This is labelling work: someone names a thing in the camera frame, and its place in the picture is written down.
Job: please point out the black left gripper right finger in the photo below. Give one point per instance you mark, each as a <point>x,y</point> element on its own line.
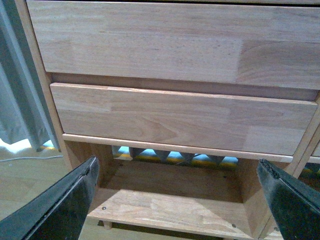
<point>294,205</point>

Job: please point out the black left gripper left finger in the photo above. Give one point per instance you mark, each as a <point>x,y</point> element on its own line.
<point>59,212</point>

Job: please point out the left wooden shelf cabinet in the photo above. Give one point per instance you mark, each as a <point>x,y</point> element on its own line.
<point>187,189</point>

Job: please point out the grey curtain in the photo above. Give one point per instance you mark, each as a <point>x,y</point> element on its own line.
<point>23,110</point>

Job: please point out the lower left wooden drawer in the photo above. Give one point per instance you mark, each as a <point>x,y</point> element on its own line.
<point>215,121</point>

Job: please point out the wooden drawer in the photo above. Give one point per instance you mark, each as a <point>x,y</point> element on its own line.
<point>215,121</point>
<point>256,45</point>

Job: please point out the upper left wooden drawer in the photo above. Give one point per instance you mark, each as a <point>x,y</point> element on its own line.
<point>256,45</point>

